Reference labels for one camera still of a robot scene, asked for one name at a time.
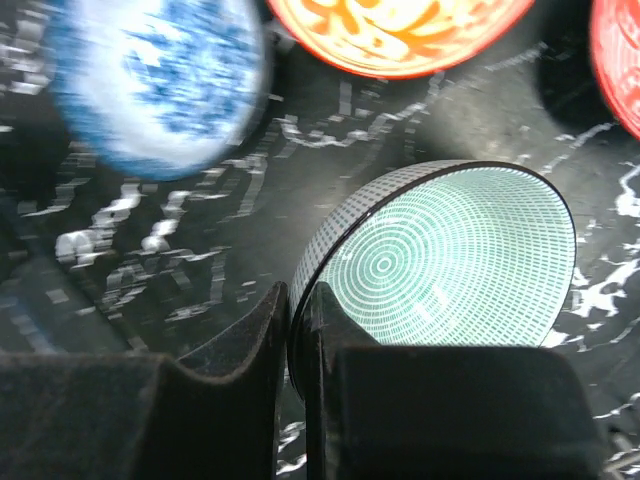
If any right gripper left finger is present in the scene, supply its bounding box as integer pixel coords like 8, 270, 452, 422
1, 282, 288, 479

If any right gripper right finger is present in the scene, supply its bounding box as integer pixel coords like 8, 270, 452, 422
304, 282, 606, 479

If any teal dotted pattern bowl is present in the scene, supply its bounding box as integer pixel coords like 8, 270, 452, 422
288, 160, 577, 395

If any blue white pattern bowl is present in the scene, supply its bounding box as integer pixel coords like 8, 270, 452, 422
44, 1, 271, 181

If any red geometric pattern bowl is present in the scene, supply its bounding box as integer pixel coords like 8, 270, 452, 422
589, 0, 640, 139

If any orange floral pattern bowl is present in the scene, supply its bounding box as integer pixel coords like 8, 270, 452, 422
268, 0, 534, 79

